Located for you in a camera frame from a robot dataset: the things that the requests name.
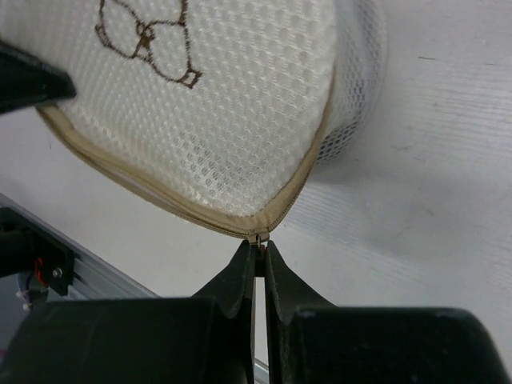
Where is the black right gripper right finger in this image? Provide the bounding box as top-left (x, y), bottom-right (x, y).
top-left (263, 241), bottom-right (338, 383)

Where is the aluminium mounting rail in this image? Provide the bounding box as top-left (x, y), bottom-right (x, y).
top-left (1, 194), bottom-right (157, 299)

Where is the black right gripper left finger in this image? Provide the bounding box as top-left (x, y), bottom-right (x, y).
top-left (194, 240), bottom-right (256, 383)

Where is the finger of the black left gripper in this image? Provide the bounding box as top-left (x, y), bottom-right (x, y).
top-left (0, 41), bottom-right (77, 114)

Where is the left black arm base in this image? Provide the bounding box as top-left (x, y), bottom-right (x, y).
top-left (1, 207), bottom-right (76, 296)

